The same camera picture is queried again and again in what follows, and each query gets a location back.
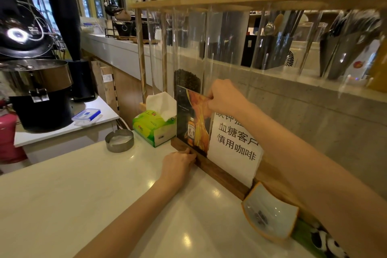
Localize wooden tray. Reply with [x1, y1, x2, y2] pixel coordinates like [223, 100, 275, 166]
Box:
[114, 35, 160, 45]

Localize person's left forearm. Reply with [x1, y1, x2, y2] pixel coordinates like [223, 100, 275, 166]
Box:
[73, 179, 180, 258]

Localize white paper notice sheet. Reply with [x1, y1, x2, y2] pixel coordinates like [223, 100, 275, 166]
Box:
[207, 112, 264, 188]

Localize green cloth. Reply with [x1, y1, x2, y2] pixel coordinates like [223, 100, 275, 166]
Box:
[291, 218, 328, 258]

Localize long wooden sign base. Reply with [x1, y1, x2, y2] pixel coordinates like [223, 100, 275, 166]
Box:
[171, 138, 306, 219]

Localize pink gas cylinder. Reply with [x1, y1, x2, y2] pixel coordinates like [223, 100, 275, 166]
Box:
[0, 113, 28, 164]

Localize white dish with orange rim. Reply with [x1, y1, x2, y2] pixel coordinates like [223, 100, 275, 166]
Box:
[241, 182, 300, 241]

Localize white tissue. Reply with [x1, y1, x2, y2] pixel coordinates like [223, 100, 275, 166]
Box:
[146, 92, 177, 122]

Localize person's right hand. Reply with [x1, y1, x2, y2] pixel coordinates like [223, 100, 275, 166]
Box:
[207, 79, 252, 120]

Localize dark poster card orange print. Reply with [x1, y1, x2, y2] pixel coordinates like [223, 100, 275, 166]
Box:
[176, 85, 213, 157]

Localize black coffee roaster machine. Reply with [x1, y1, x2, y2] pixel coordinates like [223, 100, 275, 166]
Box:
[0, 0, 97, 103]

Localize dark coffee beans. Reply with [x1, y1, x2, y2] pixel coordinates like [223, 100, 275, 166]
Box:
[174, 69, 202, 99]

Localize person's right forearm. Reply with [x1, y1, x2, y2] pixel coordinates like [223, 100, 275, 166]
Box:
[239, 101, 387, 258]

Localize green tissue box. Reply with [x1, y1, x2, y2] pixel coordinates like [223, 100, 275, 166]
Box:
[132, 110, 177, 148]

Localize round metal ashtray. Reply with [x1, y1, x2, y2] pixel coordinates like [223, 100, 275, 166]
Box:
[105, 129, 134, 153]

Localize clear container with blue lid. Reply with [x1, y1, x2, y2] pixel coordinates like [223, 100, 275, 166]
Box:
[72, 109, 103, 126]

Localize black kettle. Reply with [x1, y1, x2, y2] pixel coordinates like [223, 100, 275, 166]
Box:
[104, 0, 125, 17]

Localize white side cabinet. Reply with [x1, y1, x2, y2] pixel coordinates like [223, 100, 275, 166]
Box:
[14, 96, 120, 164]

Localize row of clear acrylic tubes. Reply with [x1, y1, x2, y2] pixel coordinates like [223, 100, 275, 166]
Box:
[143, 0, 387, 98]

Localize steel cooling drum tray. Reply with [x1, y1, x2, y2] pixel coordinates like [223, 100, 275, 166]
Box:
[0, 59, 74, 133]

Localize person's left hand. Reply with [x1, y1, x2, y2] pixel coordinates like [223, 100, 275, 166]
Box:
[158, 149, 197, 188]

